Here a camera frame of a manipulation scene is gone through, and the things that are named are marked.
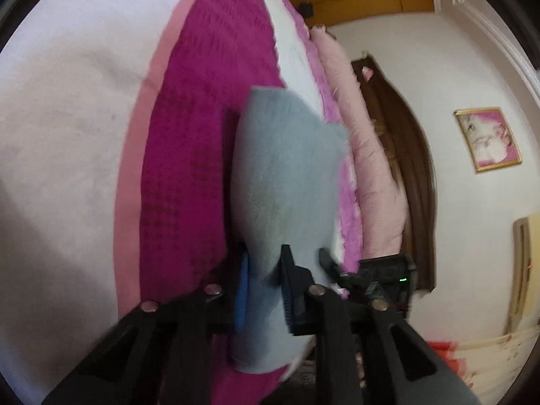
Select pink rolled quilt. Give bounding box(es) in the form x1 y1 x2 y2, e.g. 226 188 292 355
310 27 407 259

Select floral purple bedspread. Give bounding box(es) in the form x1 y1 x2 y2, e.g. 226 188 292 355
1 0 359 404

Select framed wall picture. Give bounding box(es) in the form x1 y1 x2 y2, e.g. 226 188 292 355
454 107 523 173

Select small black bag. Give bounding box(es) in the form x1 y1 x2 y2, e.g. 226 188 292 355
297 2 314 19

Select grey pants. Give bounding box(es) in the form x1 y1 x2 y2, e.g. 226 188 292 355
231 87 347 374

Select dark wooden headboard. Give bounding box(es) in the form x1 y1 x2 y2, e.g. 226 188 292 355
351 54 437 293

